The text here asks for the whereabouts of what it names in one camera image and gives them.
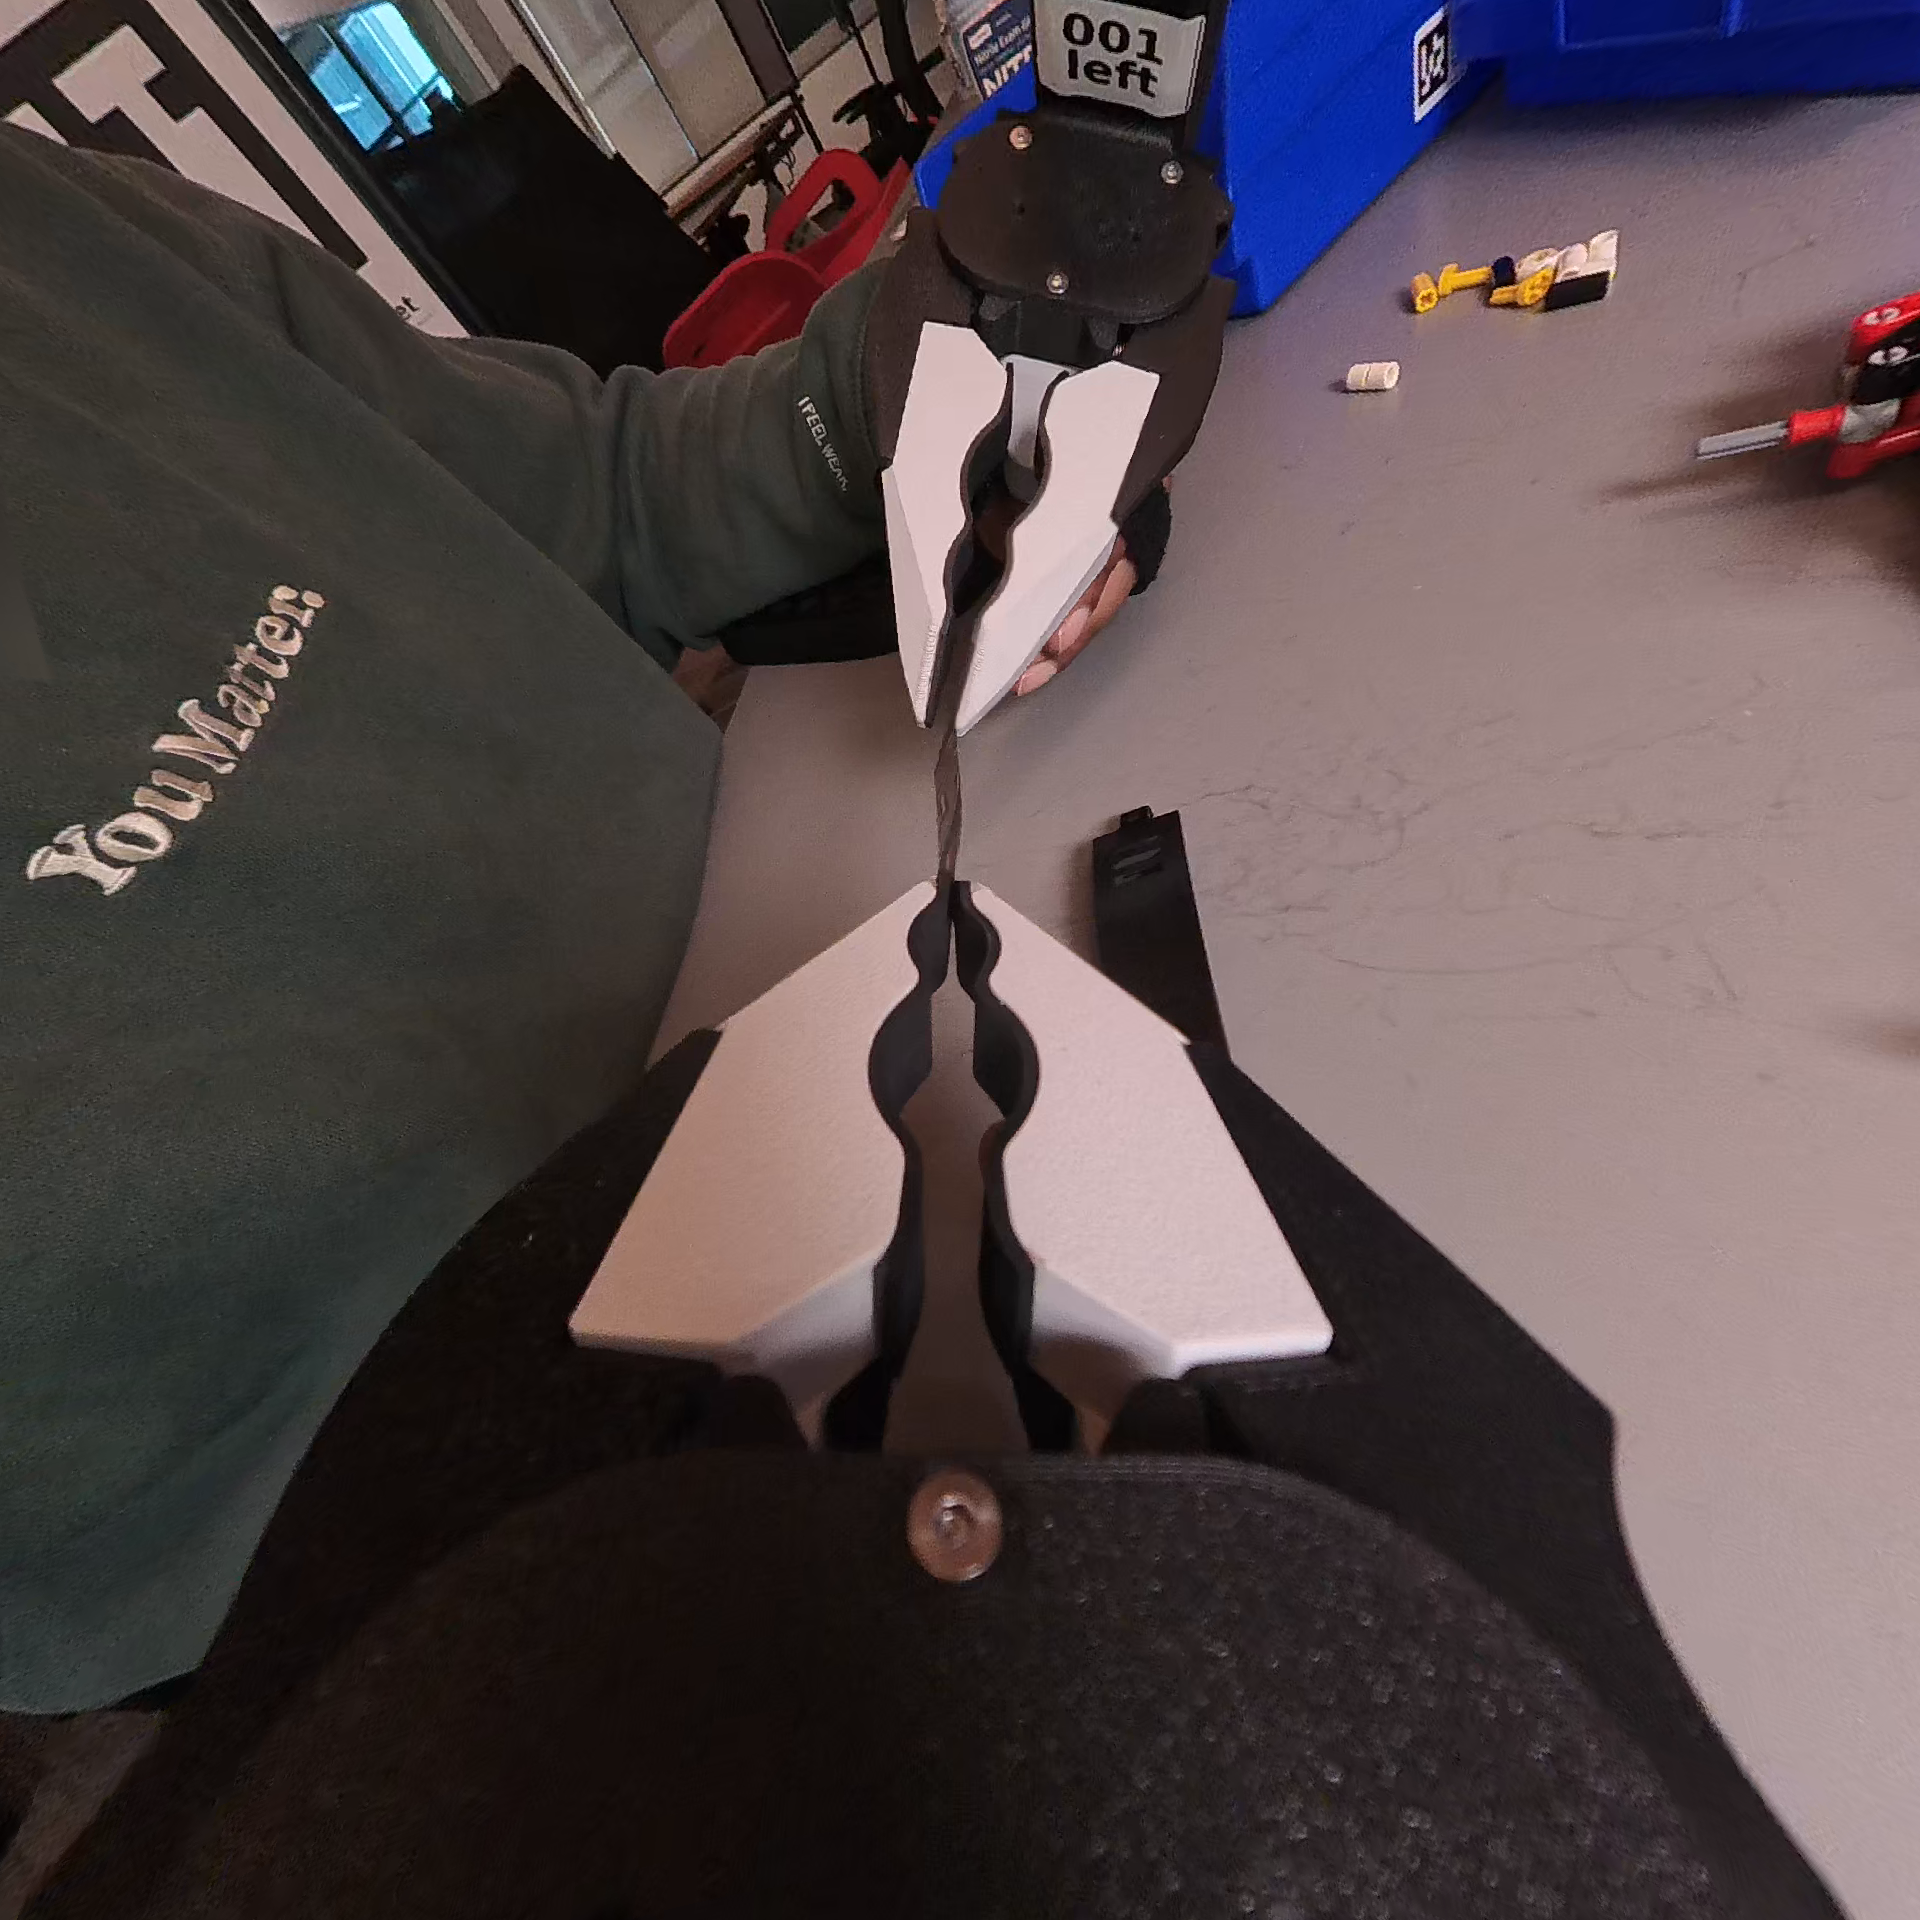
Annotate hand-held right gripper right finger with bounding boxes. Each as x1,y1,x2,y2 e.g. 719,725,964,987
957,882,1336,1454

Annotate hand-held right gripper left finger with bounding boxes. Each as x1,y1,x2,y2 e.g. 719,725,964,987
566,877,961,1454

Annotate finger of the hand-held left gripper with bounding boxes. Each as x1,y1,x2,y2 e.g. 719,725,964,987
880,319,1009,730
951,356,1164,735

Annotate black curved lego panel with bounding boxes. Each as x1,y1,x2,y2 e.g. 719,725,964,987
1089,805,1235,1065

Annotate person's left forearm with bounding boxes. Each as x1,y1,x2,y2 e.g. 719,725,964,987
598,255,903,670

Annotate yellow black white lego bricks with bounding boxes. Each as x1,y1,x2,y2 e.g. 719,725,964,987
1487,228,1622,314

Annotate partly built lego car chassis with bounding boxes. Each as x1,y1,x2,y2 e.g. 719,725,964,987
1695,293,1920,482

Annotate person's left hand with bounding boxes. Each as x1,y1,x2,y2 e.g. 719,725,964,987
1016,522,1135,701

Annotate blue white cardboard box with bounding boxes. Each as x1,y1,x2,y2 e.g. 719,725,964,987
960,0,1046,107

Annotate red plastic container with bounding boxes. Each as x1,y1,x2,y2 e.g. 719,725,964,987
660,146,917,370

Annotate blue storage bin with label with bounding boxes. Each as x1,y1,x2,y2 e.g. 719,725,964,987
1191,0,1501,319

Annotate large black panel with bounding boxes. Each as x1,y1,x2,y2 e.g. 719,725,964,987
374,63,725,379

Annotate framed black white sign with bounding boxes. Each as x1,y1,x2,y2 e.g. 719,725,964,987
0,0,473,340

